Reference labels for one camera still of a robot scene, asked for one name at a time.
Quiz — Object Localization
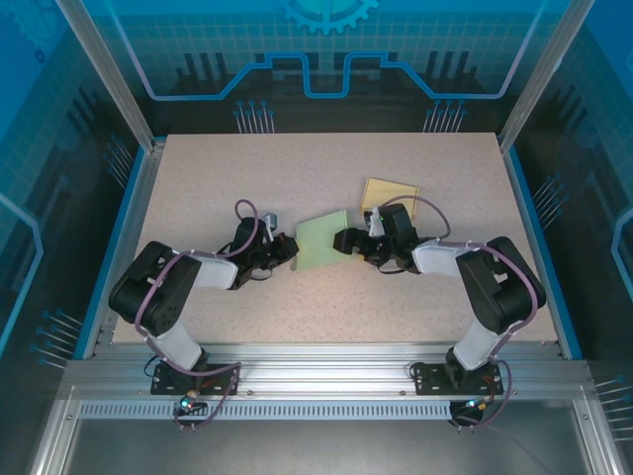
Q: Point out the aluminium frame post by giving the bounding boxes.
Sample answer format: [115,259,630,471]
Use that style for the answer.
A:
[497,0,597,152]
[55,0,167,152]

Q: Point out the left aluminium side rail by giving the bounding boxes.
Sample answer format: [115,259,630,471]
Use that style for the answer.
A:
[81,141,167,360]

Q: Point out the aluminium mounting beam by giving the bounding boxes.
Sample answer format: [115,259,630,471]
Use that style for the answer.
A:
[58,342,592,400]

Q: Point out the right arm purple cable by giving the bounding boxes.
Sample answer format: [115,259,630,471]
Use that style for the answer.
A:
[378,195,540,431]

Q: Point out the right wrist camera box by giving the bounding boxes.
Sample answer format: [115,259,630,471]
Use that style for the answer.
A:
[364,206,386,238]

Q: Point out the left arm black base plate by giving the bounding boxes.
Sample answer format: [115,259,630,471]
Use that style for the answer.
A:
[150,363,242,396]

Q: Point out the yellow paper box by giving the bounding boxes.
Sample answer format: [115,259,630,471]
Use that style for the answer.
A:
[359,177,420,220]

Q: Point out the blue side panel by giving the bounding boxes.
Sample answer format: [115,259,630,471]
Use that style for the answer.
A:
[73,147,149,360]
[503,147,584,360]

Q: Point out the left aluminium frame post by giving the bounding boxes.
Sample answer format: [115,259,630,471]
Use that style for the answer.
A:
[55,0,167,152]

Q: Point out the right blue side panel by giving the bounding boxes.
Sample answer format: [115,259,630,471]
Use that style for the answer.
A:
[503,147,584,360]

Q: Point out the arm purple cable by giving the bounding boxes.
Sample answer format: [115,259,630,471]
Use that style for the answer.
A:
[134,198,263,431]
[378,195,540,431]

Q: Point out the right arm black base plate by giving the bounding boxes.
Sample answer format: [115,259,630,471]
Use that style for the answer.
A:
[413,362,505,396]

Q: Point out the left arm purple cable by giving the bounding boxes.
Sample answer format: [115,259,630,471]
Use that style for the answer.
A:
[134,198,263,431]

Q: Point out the slotted grey cable duct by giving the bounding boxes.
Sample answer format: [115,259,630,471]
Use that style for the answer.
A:
[78,401,455,422]

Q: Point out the green paper box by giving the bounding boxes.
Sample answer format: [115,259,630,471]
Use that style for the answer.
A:
[290,210,353,272]

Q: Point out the steel bottom tray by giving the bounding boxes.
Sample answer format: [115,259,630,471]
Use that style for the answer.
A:
[29,395,624,475]

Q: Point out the left blue side panel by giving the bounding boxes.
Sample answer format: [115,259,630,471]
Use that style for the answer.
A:
[73,147,149,360]

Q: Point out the right aluminium frame post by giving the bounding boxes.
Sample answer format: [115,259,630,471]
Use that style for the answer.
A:
[497,0,597,152]

